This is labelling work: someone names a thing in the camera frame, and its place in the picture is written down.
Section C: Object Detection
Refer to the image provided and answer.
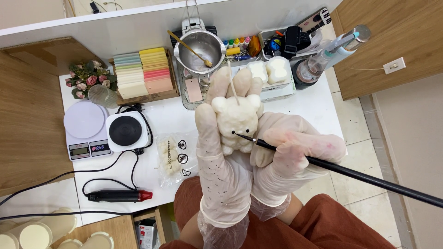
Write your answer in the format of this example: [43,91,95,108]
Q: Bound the white tray of tools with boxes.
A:
[258,25,325,62]

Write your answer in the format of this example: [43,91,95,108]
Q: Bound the white cardboard box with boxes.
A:
[230,61,297,103]

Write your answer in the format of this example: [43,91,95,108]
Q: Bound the black and white appliance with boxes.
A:
[170,17,218,48]

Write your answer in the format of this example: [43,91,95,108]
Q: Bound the gold long spoon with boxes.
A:
[167,30,213,68]

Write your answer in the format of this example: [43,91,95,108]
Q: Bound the ribbed clear glass cup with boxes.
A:
[87,84,118,109]

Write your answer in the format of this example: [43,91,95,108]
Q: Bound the row of yellow pink wax slabs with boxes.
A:
[139,47,174,95]

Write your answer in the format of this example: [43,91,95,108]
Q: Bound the small white moulded candle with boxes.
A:
[246,61,269,84]

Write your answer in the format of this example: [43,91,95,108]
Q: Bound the pink rose bouquet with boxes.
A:
[65,60,118,100]

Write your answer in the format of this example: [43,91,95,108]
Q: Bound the orange packet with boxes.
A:
[248,35,262,58]

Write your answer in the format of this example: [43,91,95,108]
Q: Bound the dark spray bottle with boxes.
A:
[291,31,360,91]

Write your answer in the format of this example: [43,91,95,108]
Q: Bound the clear plastic bag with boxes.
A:
[154,132,199,188]

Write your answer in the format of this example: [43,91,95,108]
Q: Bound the wooden slab box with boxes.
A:
[109,48,181,106]

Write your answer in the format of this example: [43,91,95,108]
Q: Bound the person's rust brown clothing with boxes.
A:
[159,176,397,249]

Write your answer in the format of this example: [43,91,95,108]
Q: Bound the red and white box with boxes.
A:
[138,218,158,249]

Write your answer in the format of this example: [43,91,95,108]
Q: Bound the white digital kitchen scale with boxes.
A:
[63,100,113,162]

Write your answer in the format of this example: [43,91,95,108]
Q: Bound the black strap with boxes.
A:
[281,26,312,60]

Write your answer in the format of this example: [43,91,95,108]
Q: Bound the black and red heat gun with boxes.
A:
[87,189,153,203]

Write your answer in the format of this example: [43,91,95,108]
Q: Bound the person's left hand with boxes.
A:
[195,66,265,226]

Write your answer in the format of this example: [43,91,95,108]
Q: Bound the piano pattern phone case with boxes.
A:
[297,7,332,35]

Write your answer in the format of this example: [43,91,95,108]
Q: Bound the white wall socket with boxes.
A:
[383,57,407,75]

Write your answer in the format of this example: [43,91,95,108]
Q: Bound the person's right hand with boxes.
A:
[250,111,347,208]

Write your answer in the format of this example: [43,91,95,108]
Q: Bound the pink paper tag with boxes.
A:
[185,78,203,103]

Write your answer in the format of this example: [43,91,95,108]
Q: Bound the black hot plate cable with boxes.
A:
[0,103,154,207]

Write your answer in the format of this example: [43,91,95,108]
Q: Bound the row of green cream wax slabs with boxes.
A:
[113,52,150,100]

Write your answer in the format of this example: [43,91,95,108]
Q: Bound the white bear candle with wick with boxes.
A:
[211,62,264,156]

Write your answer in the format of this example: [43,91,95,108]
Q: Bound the white electric hot plate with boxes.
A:
[105,111,153,153]

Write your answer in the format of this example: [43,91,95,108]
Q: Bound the steel melting pitcher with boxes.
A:
[173,0,227,75]

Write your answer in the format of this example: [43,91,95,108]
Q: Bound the white bagged bear candle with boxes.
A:
[157,138,183,176]

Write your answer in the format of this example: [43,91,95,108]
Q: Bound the speckled grey tray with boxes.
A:
[176,58,243,111]

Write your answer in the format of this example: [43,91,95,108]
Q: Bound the cream pillar candle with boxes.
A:
[6,207,78,249]
[80,231,115,249]
[0,232,20,249]
[56,238,84,249]

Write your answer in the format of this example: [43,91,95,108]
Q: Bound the long black cable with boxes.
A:
[0,210,157,221]

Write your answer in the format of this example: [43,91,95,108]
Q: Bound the large white moulded candle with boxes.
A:
[265,56,290,85]

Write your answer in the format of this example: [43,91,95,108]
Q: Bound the thin black paint brush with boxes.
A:
[232,131,443,209]

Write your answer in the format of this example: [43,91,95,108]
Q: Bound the black heat gun cable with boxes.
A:
[82,152,144,198]

